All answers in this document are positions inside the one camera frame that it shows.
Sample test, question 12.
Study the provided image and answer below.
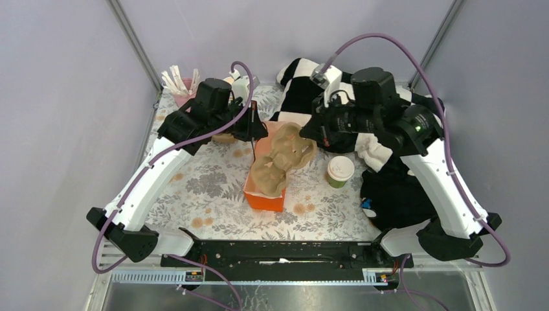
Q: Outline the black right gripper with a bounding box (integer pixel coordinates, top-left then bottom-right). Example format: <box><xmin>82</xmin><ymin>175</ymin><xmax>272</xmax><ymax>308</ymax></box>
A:
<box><xmin>299</xmin><ymin>89</ymin><xmax>379</xmax><ymax>146</ymax></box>

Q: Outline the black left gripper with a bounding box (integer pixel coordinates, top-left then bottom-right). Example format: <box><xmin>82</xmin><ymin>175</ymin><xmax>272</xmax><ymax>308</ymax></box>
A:
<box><xmin>211</xmin><ymin>98</ymin><xmax>269</xmax><ymax>142</ymax></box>

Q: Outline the brown cardboard cup carrier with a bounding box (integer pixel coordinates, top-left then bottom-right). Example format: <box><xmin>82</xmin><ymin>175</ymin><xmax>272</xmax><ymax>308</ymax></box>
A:
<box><xmin>248</xmin><ymin>121</ymin><xmax>317</xmax><ymax>198</ymax></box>

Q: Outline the white plastic cup lid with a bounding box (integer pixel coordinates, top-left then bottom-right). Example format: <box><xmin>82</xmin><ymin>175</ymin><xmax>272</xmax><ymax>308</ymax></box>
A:
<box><xmin>327</xmin><ymin>155</ymin><xmax>355</xmax><ymax>176</ymax></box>

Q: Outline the orange paper bag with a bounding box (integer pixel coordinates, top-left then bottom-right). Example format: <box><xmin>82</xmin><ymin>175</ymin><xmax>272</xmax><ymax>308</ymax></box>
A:
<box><xmin>243</xmin><ymin>121</ymin><xmax>314</xmax><ymax>212</ymax></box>

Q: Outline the green paper coffee cup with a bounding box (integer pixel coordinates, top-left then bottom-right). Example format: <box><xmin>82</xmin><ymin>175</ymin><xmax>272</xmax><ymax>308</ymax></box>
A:
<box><xmin>326</xmin><ymin>170</ymin><xmax>352</xmax><ymax>189</ymax></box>

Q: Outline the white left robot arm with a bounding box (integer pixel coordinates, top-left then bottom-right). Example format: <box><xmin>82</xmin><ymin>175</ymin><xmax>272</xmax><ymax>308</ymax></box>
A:
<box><xmin>86</xmin><ymin>76</ymin><xmax>267</xmax><ymax>266</ymax></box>

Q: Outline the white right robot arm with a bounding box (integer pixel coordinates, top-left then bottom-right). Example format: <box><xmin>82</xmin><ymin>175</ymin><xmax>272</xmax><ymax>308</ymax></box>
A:
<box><xmin>300</xmin><ymin>65</ymin><xmax>501</xmax><ymax>267</ymax></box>

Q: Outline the black white checkered blanket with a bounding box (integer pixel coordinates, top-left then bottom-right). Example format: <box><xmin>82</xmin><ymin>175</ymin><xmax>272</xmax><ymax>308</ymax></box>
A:
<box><xmin>273</xmin><ymin>58</ymin><xmax>443</xmax><ymax>172</ymax></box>

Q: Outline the stack of green paper cups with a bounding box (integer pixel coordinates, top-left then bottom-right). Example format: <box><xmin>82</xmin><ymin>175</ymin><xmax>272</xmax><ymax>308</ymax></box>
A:
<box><xmin>223</xmin><ymin>76</ymin><xmax>235</xmax><ymax>85</ymax></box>

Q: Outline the pink straw holder cup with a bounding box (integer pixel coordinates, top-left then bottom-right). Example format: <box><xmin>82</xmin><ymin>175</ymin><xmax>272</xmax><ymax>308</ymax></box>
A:
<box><xmin>172</xmin><ymin>78</ymin><xmax>196</xmax><ymax>108</ymax></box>

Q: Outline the floral patterned table mat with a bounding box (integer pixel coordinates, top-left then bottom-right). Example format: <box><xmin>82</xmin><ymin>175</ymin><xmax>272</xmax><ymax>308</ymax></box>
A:
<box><xmin>146</xmin><ymin>141</ymin><xmax>379</xmax><ymax>241</ymax></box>

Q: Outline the blue white small object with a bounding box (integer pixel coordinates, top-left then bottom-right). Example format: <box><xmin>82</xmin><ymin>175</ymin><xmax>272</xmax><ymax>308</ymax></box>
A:
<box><xmin>361</xmin><ymin>198</ymin><xmax>377</xmax><ymax>218</ymax></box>

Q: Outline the black cloth bundle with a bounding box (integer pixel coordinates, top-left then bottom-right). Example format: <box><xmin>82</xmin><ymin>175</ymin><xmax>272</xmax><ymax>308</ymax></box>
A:
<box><xmin>360</xmin><ymin>163</ymin><xmax>436</xmax><ymax>231</ymax></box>

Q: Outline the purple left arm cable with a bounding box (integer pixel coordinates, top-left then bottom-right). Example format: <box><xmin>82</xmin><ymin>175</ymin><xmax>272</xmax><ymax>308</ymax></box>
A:
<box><xmin>91</xmin><ymin>60</ymin><xmax>256</xmax><ymax>311</ymax></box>

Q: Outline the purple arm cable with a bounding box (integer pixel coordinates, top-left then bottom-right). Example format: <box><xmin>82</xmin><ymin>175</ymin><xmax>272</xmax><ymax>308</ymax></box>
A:
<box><xmin>91</xmin><ymin>60</ymin><xmax>256</xmax><ymax>311</ymax></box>
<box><xmin>319</xmin><ymin>33</ymin><xmax>511</xmax><ymax>311</ymax></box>

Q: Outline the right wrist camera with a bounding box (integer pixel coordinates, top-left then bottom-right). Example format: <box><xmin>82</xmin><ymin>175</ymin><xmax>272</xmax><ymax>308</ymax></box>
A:
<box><xmin>310</xmin><ymin>63</ymin><xmax>342</xmax><ymax>108</ymax></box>

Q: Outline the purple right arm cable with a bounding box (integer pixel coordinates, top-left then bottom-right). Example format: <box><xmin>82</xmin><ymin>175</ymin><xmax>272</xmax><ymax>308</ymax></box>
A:
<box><xmin>319</xmin><ymin>33</ymin><xmax>511</xmax><ymax>311</ymax></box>

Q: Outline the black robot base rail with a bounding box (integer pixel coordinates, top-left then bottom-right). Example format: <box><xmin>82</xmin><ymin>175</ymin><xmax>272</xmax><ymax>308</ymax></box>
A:
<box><xmin>185</xmin><ymin>240</ymin><xmax>414</xmax><ymax>282</ymax></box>

